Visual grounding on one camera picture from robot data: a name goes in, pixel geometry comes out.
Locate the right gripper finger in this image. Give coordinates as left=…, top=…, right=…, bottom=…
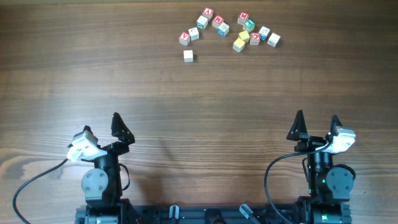
left=330, top=114, right=342, bottom=134
left=286, top=110, right=308, bottom=141

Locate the yellow K letter block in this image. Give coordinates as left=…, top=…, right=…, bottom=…
left=238, top=30, right=251, bottom=43

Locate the red V letter block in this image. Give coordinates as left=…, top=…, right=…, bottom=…
left=178, top=31, right=190, bottom=45

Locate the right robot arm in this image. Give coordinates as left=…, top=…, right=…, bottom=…
left=287, top=110, right=356, bottom=224

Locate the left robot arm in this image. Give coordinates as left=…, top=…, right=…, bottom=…
left=75, top=113, right=141, bottom=224

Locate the rightmost plain wooden block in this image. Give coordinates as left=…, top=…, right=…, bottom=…
left=267, top=33, right=280, bottom=47

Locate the red Q letter block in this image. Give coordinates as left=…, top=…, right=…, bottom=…
left=249, top=32, right=261, bottom=45

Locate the blue sided picture block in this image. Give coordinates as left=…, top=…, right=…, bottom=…
left=259, top=26, right=271, bottom=41

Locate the lone plain wooden block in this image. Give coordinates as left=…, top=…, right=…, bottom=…
left=183, top=50, right=194, bottom=63

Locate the yellow W letter block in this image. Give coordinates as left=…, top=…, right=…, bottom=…
left=233, top=38, right=246, bottom=52

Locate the green E letter block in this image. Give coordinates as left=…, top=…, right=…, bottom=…
left=243, top=19, right=256, bottom=32

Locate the plain block beside V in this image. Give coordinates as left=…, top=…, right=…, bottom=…
left=188, top=27, right=200, bottom=41

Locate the red M letter block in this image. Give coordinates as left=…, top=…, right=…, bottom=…
left=237, top=11, right=249, bottom=26

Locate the blue edged picture block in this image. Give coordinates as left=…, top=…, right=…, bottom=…
left=217, top=22, right=229, bottom=37

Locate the red W letter block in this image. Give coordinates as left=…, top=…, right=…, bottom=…
left=212, top=15, right=224, bottom=29

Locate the teal edged picture block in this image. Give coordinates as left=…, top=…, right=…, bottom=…
left=197, top=16, right=208, bottom=30

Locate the red A letter block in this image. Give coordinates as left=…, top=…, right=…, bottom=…
left=202, top=7, right=214, bottom=21

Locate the right black camera cable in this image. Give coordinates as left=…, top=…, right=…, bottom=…
left=264, top=141, right=333, bottom=224

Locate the black camera cable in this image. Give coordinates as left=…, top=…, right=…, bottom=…
left=264, top=141, right=333, bottom=224
left=12, top=158, right=69, bottom=224

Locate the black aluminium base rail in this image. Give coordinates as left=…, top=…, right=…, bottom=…
left=75, top=203, right=353, bottom=224

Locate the left black camera cable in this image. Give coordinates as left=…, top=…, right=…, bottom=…
left=12, top=158, right=69, bottom=224

